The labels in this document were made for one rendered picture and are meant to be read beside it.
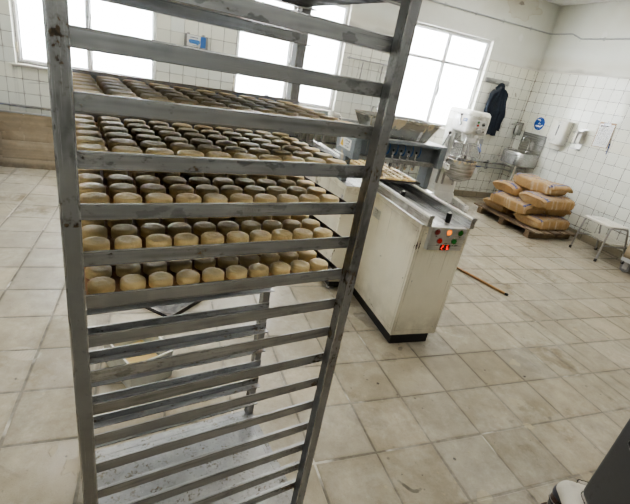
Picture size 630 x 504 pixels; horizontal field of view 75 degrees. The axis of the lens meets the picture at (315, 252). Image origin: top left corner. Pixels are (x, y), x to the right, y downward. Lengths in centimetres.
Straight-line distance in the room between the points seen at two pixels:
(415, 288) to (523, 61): 559
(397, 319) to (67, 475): 181
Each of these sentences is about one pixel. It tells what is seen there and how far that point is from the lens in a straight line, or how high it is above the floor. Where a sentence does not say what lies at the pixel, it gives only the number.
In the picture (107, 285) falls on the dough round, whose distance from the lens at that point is 92.
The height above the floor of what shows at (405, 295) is 38.
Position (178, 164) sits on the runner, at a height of 132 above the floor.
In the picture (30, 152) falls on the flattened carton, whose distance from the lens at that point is 566.
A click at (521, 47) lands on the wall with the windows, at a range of 760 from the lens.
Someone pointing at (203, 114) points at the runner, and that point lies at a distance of 80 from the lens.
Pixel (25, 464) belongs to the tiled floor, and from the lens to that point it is 205.
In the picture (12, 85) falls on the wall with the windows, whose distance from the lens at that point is 584.
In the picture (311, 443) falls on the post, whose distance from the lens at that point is 141.
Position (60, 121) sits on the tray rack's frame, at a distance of 74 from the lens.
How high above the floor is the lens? 152
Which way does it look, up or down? 23 degrees down
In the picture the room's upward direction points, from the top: 11 degrees clockwise
